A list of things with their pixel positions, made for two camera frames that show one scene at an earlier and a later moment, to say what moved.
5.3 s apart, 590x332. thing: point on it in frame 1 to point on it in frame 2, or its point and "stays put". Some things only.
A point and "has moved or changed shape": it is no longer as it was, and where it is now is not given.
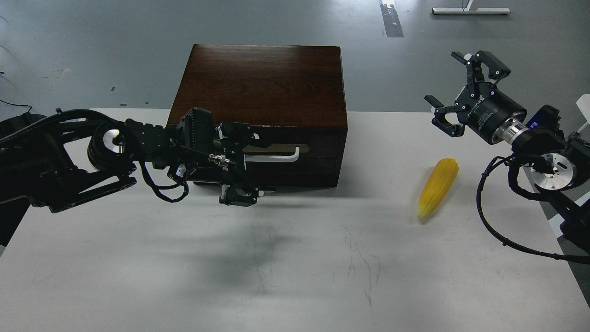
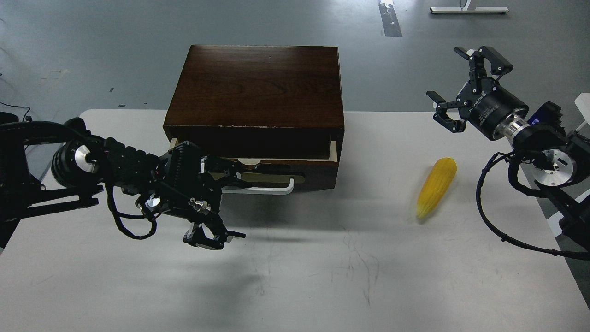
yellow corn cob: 438,184 stays put
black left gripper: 196,139 to 181,183
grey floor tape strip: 391,19 stays put
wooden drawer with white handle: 296,157 has moved or changed shape
